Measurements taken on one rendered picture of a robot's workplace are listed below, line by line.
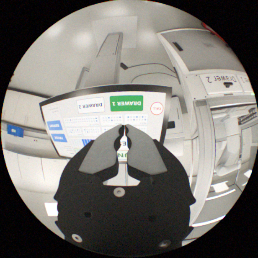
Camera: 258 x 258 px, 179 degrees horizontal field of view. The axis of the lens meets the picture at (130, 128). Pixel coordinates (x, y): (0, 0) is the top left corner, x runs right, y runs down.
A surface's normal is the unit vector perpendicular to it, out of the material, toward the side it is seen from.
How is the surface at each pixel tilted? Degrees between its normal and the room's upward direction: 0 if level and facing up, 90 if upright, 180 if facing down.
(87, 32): 0
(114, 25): 3
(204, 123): 90
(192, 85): 90
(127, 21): 3
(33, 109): 90
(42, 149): 90
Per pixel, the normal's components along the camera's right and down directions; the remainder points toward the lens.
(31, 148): 0.81, -0.13
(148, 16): 0.02, 0.98
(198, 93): -0.59, -0.14
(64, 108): 0.02, 0.49
